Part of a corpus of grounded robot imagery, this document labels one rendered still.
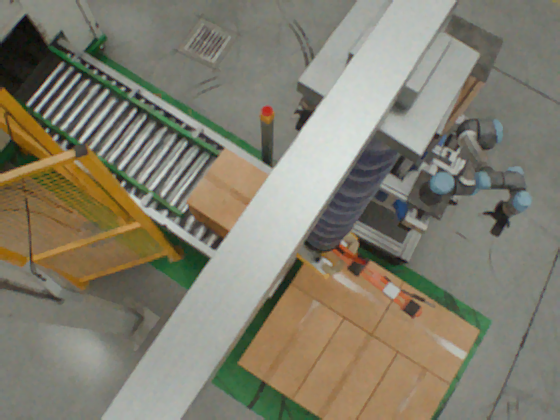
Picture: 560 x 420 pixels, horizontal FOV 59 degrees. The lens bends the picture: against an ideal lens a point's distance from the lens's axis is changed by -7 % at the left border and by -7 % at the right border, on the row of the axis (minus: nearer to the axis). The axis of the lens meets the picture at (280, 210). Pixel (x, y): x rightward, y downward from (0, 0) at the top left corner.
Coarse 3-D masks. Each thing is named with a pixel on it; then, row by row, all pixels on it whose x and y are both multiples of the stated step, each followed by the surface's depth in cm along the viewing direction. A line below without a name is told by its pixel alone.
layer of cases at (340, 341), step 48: (288, 288) 330; (336, 288) 330; (288, 336) 322; (336, 336) 323; (384, 336) 323; (432, 336) 323; (288, 384) 314; (336, 384) 315; (384, 384) 315; (432, 384) 316
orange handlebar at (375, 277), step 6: (342, 246) 270; (336, 252) 270; (348, 252) 270; (342, 258) 269; (372, 270) 268; (366, 276) 267; (372, 276) 266; (378, 276) 266; (372, 282) 266; (384, 282) 266; (378, 288) 266; (384, 288) 265; (402, 294) 265; (396, 300) 264; (420, 312) 262
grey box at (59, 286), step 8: (32, 264) 207; (40, 272) 207; (48, 272) 214; (56, 272) 232; (40, 280) 206; (48, 280) 206; (56, 280) 209; (64, 280) 226; (48, 288) 205; (56, 288) 205; (64, 288) 208; (72, 288) 220; (56, 296) 205; (64, 296) 212; (72, 296) 220; (80, 296) 228
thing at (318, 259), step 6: (300, 258) 281; (306, 258) 280; (312, 258) 280; (318, 258) 278; (324, 258) 280; (306, 264) 280; (312, 264) 279; (318, 264) 279; (330, 264) 280; (318, 270) 279; (324, 276) 278
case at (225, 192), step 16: (224, 160) 308; (240, 160) 308; (208, 176) 305; (224, 176) 305; (240, 176) 305; (256, 176) 305; (192, 192) 302; (208, 192) 302; (224, 192) 303; (240, 192) 303; (256, 192) 303; (192, 208) 307; (208, 208) 300; (224, 208) 300; (240, 208) 300; (208, 224) 324; (224, 224) 298
